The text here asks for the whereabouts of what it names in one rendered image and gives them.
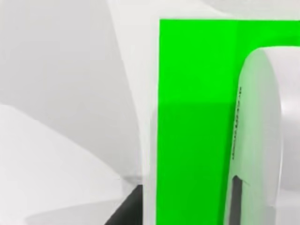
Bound bright green panel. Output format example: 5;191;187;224
153;18;300;225

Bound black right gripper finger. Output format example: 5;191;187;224
104;184;144;225

